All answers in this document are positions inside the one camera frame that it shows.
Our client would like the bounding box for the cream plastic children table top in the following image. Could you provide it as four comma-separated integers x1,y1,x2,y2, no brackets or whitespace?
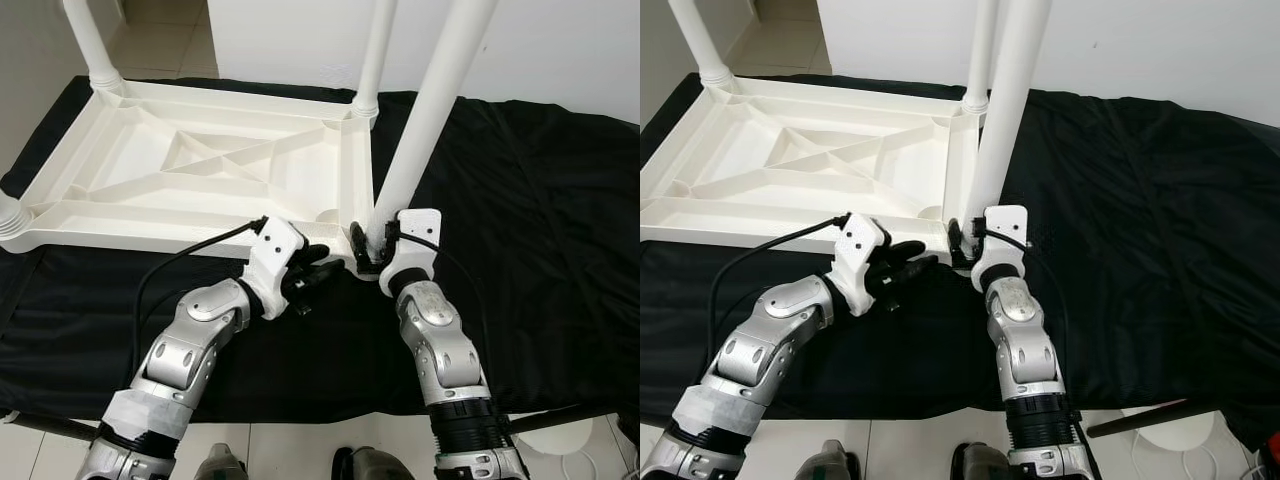
0,80,379,263
640,75,986,251

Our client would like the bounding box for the black tablecloth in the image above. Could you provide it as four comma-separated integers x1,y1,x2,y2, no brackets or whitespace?
640,72,1280,446
0,75,641,426

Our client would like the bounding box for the grey robot left foot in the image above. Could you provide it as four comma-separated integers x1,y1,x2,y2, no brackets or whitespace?
195,443,249,480
795,440,861,480

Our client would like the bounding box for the grey robot foot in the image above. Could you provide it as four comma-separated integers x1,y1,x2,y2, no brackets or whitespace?
332,447,413,480
795,440,861,480
950,442,1016,480
195,443,249,480

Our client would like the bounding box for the grey robot right foot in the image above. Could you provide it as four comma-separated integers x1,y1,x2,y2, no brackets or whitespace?
950,442,1016,480
332,447,413,480

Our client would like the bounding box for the black rod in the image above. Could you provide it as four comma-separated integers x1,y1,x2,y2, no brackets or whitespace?
0,410,101,441

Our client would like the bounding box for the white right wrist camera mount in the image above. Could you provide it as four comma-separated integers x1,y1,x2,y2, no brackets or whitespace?
970,205,1031,291
380,208,443,296

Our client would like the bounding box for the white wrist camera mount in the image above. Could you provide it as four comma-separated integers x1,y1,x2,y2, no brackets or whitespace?
245,215,306,321
970,205,1031,291
825,212,889,316
380,208,443,296

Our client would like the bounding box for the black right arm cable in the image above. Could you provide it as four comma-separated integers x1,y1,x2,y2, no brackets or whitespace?
975,225,1071,381
385,225,496,381

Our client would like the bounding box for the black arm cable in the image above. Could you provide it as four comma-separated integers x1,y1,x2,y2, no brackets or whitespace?
385,225,496,381
130,215,269,371
705,212,851,341
975,225,1071,381

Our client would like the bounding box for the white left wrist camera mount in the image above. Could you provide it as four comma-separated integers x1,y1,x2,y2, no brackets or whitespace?
245,215,306,321
825,212,889,316

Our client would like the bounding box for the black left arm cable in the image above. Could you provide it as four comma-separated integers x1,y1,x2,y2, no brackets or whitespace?
130,215,269,371
705,212,851,341

